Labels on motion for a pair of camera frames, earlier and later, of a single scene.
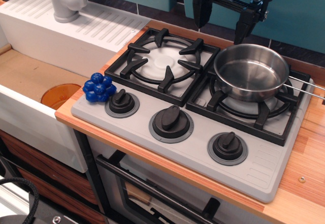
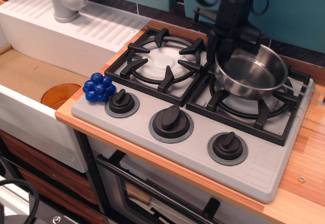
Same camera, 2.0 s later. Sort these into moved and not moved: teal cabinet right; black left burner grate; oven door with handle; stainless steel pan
Moved: stainless steel pan
Not moved: black left burner grate; teal cabinet right; oven door with handle
